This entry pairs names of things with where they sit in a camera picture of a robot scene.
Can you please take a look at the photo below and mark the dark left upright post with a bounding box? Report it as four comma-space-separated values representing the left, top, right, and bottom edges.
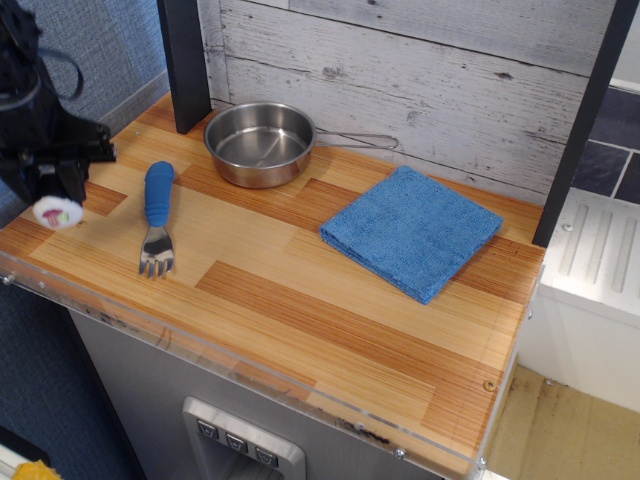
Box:
157, 0, 211, 134

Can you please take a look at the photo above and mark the stainless steel pan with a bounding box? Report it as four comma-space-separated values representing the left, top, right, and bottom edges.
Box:
204, 102, 399, 189

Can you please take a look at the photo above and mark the silver dispenser button panel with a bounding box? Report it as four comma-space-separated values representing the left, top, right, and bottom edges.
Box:
182, 396, 307, 479

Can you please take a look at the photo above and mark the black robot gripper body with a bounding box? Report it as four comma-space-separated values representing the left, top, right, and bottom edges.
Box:
1, 93, 116, 173

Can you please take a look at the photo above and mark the plush sushi roll toy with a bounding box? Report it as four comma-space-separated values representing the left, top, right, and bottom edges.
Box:
32, 175, 84, 230

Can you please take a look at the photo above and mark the folded blue cloth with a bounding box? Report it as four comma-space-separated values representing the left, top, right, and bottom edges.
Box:
319, 166, 503, 305

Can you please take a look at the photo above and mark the blue handled metal fork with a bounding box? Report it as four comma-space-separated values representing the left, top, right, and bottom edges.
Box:
139, 161, 174, 278

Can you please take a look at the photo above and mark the dark upright post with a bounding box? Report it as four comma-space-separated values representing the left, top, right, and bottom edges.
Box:
532, 0, 639, 248
157, 0, 211, 134

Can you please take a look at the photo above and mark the white ribbed cabinet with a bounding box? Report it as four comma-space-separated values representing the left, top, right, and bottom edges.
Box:
518, 189, 639, 410

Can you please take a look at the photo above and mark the dark right upright post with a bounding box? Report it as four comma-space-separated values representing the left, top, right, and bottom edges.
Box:
532, 0, 639, 248

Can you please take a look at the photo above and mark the yellow object at corner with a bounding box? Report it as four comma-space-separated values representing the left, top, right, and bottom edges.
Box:
11, 461, 62, 480

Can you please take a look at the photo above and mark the clear acrylic edge guard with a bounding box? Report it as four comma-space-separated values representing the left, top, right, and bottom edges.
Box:
1, 254, 488, 479

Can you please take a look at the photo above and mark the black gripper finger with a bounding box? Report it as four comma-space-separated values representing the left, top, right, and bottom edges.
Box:
1, 167, 40, 204
55, 160, 89, 205

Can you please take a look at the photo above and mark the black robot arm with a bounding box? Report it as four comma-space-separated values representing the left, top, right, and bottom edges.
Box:
1, 1, 116, 204

